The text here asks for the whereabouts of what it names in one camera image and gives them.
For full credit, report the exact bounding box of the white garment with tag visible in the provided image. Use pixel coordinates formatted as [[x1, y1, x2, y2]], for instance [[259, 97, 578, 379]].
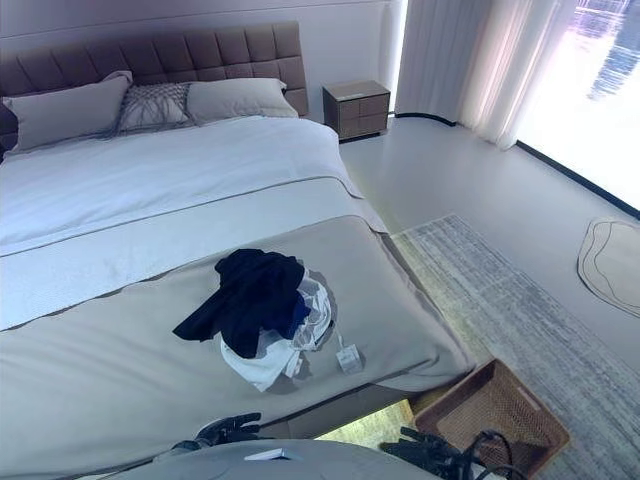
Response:
[[220, 268, 361, 393]]

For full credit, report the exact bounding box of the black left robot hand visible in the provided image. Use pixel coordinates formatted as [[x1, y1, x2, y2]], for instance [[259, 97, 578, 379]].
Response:
[[195, 412, 263, 444]]

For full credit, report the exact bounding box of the bed with grey cover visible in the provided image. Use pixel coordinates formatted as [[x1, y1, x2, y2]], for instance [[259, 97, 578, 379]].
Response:
[[0, 114, 476, 479]]

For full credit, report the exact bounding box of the grey striped rug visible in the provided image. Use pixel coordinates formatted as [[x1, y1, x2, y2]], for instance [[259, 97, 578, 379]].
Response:
[[389, 213, 640, 480]]

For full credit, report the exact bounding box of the grey patterned cushion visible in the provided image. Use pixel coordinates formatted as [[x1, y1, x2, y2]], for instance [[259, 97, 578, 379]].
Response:
[[117, 82, 197, 134]]

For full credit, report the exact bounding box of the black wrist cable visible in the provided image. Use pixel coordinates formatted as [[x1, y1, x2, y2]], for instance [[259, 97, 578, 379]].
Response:
[[457, 428, 531, 480]]

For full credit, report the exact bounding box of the grey robot torso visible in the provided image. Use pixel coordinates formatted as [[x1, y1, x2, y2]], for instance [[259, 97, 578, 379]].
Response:
[[149, 438, 441, 480]]

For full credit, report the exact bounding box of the white sheer curtain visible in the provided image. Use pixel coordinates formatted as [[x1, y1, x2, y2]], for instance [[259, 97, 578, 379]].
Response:
[[394, 0, 581, 150]]

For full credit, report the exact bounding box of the plain grey pillow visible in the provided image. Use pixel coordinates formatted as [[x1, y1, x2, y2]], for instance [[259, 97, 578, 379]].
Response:
[[2, 70, 134, 154], [185, 77, 300, 126]]

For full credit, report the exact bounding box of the blue garment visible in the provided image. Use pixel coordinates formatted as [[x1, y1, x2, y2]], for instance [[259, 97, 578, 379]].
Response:
[[279, 294, 312, 339]]

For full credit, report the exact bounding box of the brown tufted headboard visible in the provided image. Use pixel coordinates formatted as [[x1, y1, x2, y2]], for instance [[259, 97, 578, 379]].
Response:
[[0, 20, 310, 164]]

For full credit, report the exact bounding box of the brown nightstand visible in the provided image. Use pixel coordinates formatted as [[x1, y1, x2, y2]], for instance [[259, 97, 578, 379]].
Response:
[[322, 79, 392, 140]]

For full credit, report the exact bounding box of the brown woven basket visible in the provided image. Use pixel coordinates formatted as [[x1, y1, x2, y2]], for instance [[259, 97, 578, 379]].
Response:
[[414, 358, 571, 477]]

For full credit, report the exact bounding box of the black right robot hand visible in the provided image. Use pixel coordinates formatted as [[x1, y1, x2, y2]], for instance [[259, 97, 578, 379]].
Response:
[[382, 426, 464, 474]]

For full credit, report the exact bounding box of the beige irregular floor mat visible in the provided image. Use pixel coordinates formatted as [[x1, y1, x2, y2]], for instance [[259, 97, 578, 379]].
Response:
[[577, 216, 640, 318]]

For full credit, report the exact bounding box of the black garment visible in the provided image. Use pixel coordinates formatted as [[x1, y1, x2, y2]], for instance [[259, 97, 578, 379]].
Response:
[[172, 248, 306, 360]]

